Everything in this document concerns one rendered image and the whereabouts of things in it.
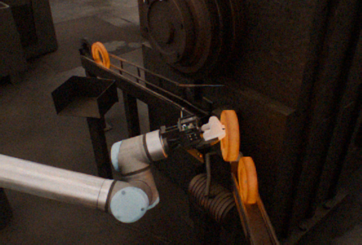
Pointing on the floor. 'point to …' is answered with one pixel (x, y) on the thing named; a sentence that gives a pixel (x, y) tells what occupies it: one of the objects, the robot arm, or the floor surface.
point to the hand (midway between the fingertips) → (228, 130)
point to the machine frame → (284, 95)
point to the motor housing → (210, 210)
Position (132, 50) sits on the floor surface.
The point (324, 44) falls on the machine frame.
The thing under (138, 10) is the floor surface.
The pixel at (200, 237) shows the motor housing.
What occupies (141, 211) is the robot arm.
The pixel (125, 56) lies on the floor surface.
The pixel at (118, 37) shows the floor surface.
